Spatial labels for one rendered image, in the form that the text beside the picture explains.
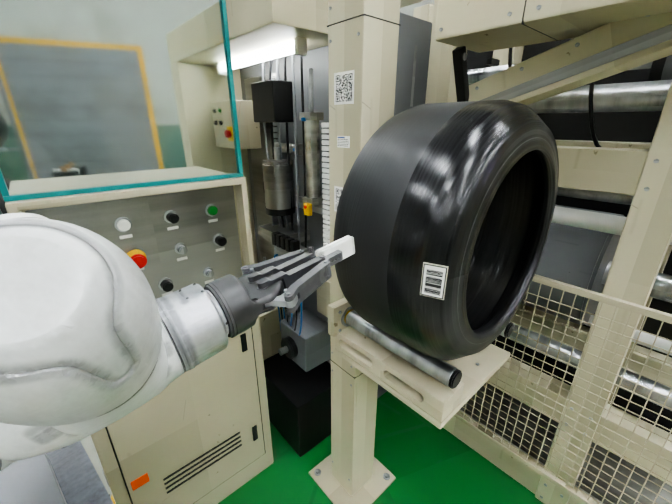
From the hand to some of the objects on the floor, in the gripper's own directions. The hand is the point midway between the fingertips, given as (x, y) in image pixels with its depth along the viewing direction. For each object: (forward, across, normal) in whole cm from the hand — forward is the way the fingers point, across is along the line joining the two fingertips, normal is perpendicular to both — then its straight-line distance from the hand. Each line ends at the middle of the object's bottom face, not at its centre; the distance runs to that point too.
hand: (336, 251), depth 52 cm
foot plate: (+19, +33, +127) cm, 133 cm away
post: (+19, +33, +127) cm, 133 cm away
